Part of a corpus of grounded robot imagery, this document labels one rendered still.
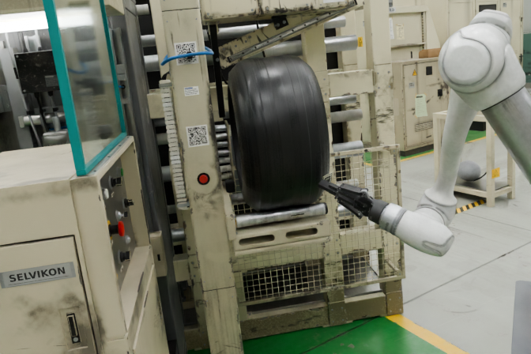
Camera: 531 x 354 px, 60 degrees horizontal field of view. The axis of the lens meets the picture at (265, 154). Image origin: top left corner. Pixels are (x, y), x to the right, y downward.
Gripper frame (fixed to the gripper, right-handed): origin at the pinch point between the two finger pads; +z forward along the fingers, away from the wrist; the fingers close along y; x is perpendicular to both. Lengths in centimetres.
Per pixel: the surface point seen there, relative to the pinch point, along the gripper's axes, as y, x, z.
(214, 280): 41, -33, 28
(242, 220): 15.1, -19.1, 23.4
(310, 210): 15.4, -0.6, 6.1
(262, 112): -23.6, -4.7, 24.0
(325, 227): 20.0, -0.8, -0.8
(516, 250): 151, 158, -66
